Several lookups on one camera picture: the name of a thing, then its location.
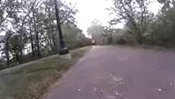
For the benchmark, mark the dark lamp post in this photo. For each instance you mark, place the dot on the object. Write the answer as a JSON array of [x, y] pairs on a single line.
[[59, 23]]

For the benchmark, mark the row of trees and bushes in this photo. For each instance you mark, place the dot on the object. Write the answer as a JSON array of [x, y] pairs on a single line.
[[165, 19]]

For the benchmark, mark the grey asphalt path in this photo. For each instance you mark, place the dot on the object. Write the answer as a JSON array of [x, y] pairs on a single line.
[[119, 70]]

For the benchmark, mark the grass verge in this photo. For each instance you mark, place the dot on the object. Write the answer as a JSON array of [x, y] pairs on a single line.
[[16, 83]]

